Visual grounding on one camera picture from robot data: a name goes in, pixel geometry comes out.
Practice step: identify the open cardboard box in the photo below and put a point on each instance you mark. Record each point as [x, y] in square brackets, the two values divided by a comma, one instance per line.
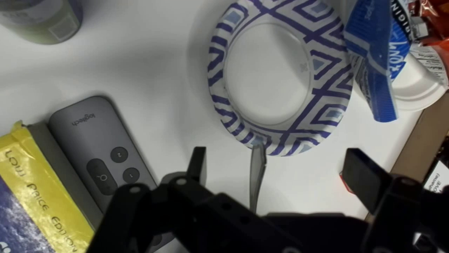
[421, 135]

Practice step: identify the empty blue patterned paper plate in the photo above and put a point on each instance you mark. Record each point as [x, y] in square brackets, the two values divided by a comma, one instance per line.
[266, 70]

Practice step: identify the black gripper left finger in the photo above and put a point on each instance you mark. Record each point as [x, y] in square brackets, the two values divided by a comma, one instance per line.
[196, 163]

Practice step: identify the grey remote control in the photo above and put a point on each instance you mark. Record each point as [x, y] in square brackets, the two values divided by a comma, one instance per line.
[92, 140]

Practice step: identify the plain white paper plate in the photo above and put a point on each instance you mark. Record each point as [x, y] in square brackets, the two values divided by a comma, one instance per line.
[411, 88]

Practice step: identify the blue snack bag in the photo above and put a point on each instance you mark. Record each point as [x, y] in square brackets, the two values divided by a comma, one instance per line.
[373, 70]

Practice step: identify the blue yellow textbook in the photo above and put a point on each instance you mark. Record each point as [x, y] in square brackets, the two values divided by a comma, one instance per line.
[36, 187]

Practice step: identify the purple spray bottle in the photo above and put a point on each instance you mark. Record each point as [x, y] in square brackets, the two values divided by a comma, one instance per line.
[36, 21]

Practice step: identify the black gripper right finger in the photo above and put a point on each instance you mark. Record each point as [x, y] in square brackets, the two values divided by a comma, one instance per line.
[366, 180]

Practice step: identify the red chip bag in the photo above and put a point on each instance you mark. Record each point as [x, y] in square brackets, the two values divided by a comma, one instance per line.
[435, 14]

